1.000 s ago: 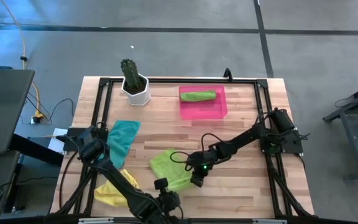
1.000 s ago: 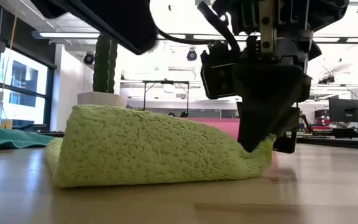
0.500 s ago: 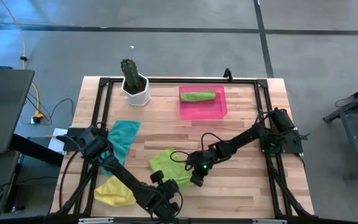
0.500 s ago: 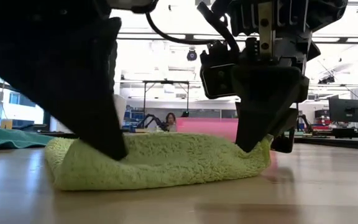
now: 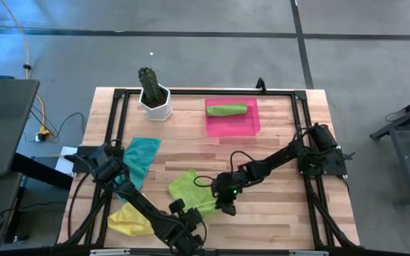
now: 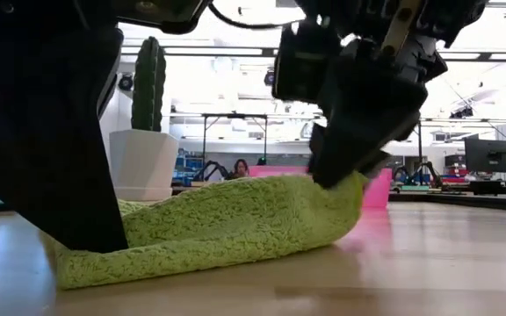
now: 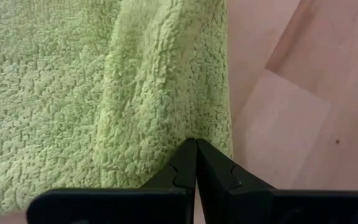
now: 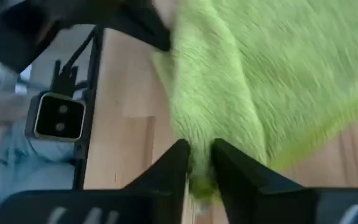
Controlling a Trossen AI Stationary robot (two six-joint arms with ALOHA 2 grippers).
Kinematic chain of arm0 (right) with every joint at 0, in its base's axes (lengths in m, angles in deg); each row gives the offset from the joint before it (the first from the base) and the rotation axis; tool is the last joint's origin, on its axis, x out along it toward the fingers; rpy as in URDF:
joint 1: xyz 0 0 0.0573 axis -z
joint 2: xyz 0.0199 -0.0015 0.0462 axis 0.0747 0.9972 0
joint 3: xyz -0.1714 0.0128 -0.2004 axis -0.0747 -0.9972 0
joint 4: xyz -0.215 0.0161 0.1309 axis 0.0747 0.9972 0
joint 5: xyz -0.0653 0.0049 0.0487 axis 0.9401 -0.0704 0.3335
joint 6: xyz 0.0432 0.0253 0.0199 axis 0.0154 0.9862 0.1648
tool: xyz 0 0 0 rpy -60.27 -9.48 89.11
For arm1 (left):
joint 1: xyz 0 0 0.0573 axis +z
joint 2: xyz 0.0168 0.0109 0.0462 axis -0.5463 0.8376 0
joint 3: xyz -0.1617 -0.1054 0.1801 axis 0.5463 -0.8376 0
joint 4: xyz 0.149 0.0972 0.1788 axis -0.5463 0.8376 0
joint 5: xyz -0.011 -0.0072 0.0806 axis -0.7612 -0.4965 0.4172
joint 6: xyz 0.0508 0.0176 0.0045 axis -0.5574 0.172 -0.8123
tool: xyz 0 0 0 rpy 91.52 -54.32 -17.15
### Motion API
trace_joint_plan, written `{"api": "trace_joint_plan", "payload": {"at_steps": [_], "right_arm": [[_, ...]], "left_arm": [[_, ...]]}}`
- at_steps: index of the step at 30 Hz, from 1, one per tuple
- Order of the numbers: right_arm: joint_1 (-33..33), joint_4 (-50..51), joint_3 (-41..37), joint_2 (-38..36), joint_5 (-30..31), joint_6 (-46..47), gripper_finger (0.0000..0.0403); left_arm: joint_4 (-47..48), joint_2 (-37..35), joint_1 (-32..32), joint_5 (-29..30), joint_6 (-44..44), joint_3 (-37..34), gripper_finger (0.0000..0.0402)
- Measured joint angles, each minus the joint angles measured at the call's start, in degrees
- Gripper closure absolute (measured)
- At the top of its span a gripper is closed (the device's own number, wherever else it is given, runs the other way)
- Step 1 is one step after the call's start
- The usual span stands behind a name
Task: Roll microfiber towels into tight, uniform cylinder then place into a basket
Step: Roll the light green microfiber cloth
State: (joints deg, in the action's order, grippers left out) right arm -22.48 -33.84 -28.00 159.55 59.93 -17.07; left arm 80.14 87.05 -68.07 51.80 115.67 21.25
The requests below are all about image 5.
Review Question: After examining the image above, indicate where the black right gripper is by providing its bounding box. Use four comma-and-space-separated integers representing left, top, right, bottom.
211, 171, 251, 217

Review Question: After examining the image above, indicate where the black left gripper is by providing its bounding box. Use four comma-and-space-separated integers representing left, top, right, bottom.
164, 198, 206, 256

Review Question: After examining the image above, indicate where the lime green microfiber towel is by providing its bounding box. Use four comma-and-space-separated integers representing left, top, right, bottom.
167, 169, 221, 219

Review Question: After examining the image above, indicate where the pink translucent plastic basket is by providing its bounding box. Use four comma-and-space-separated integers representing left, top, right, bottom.
204, 97, 262, 138

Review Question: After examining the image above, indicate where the yellow microfiber towel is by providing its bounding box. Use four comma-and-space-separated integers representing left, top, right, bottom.
107, 202, 156, 238

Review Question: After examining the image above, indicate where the teal microfiber towel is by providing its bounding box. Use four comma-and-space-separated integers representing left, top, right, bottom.
113, 137, 162, 203

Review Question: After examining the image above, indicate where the white faceted plant pot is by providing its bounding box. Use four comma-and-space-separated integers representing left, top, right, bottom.
138, 84, 174, 122

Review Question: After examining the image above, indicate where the white paper sheet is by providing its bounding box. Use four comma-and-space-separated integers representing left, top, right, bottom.
54, 146, 79, 176

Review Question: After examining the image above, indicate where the green cactus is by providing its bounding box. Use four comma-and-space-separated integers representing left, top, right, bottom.
137, 66, 164, 105

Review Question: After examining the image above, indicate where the black desk beam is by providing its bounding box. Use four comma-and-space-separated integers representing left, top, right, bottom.
10, 152, 75, 190

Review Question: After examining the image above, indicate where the yellow power plug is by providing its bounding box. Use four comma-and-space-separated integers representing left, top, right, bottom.
35, 128, 52, 142

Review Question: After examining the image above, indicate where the dark metal cart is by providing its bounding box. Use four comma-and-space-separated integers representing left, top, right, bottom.
369, 90, 410, 208

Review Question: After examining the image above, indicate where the grey desk top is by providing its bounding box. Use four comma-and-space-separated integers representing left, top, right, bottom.
0, 78, 41, 177

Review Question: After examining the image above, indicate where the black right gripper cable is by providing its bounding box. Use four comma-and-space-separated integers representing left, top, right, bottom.
192, 174, 217, 188

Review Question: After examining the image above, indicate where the black right forearm cable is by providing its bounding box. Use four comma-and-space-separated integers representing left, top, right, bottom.
228, 150, 261, 170

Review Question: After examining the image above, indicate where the silver table edge bracket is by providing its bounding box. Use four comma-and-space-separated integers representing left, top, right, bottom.
288, 250, 330, 256
90, 248, 132, 256

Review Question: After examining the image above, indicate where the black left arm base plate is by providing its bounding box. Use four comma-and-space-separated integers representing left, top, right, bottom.
71, 144, 120, 175

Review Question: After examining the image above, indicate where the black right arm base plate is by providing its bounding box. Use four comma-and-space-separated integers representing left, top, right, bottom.
295, 144, 349, 178

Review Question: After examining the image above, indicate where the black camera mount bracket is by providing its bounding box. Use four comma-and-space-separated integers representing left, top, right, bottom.
255, 77, 268, 95

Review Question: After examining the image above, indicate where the thin black floor cable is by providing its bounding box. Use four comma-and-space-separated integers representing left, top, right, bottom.
29, 105, 87, 144

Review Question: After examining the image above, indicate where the orange floor cable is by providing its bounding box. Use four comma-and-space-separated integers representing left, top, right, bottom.
0, 0, 49, 134

